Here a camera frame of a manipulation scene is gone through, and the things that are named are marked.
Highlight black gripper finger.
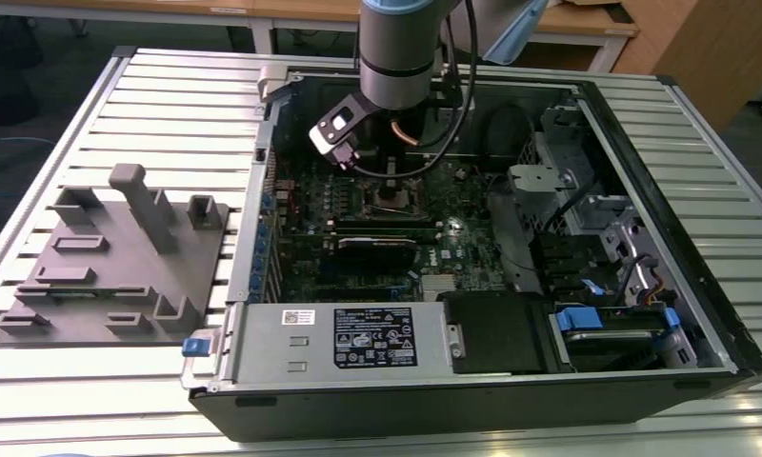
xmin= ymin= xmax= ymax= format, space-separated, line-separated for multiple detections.
xmin=393 ymin=156 xmax=409 ymax=204
xmin=378 ymin=156 xmax=394 ymax=204

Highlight wooden cabinet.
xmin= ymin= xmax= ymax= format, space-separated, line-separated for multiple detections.
xmin=613 ymin=0 xmax=762 ymax=134

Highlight coloured wire bundle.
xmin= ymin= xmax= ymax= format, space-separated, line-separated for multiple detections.
xmin=632 ymin=251 xmax=672 ymax=306

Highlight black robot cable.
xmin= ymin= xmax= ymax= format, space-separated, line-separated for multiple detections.
xmin=355 ymin=0 xmax=482 ymax=181

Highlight black flat cable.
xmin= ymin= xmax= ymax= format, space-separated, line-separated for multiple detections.
xmin=541 ymin=188 xmax=584 ymax=235

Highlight wooden desk white legs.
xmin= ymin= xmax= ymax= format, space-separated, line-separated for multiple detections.
xmin=0 ymin=0 xmax=278 ymax=53
xmin=272 ymin=0 xmax=642 ymax=72

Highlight silver drive cage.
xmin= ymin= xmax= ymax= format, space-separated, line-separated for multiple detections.
xmin=506 ymin=105 xmax=649 ymax=239

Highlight black disk bay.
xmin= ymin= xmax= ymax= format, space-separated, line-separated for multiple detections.
xmin=530 ymin=232 xmax=612 ymax=296

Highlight grey parts rack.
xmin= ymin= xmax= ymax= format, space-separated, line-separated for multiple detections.
xmin=0 ymin=163 xmax=231 ymax=345

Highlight hard disk in blue carrier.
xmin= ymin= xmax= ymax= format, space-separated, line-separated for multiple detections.
xmin=549 ymin=307 xmax=681 ymax=372

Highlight black looped cable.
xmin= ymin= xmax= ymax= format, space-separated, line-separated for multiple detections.
xmin=482 ymin=102 xmax=540 ymax=158

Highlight silver chipset heat sink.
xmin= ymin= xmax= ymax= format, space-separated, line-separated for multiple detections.
xmin=422 ymin=274 xmax=457 ymax=302

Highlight copper curved tube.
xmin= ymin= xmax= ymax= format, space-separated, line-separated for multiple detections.
xmin=390 ymin=118 xmax=421 ymax=145

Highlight silver power supply unit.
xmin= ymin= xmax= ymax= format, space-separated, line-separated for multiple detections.
xmin=219 ymin=302 xmax=450 ymax=387

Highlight green RAM stick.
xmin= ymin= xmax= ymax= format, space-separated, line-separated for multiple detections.
xmin=337 ymin=227 xmax=438 ymax=240

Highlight black office chair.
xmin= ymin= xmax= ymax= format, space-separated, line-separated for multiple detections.
xmin=0 ymin=13 xmax=45 ymax=128

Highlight black graphics card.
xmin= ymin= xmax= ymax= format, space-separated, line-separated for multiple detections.
xmin=335 ymin=235 xmax=421 ymax=280

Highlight black open PC case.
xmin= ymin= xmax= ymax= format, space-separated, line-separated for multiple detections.
xmin=187 ymin=64 xmax=762 ymax=444

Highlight blue floor cable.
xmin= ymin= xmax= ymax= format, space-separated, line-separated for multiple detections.
xmin=0 ymin=135 xmax=59 ymax=201

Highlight black RAM slot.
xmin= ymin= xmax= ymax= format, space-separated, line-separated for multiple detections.
xmin=332 ymin=217 xmax=434 ymax=229

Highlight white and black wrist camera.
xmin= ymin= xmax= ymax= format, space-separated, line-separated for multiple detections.
xmin=308 ymin=92 xmax=374 ymax=170

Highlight CPU socket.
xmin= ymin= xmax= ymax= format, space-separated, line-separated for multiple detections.
xmin=358 ymin=176 xmax=434 ymax=221

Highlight green motherboard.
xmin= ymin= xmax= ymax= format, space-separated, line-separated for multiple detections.
xmin=270 ymin=159 xmax=515 ymax=304

